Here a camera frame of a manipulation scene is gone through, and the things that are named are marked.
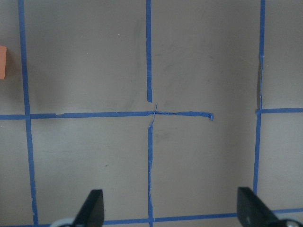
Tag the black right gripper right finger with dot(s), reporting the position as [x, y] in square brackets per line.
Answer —
[252, 212]

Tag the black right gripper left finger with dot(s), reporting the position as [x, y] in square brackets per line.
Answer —
[91, 214]

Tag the orange foam cube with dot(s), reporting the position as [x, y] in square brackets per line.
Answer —
[3, 56]

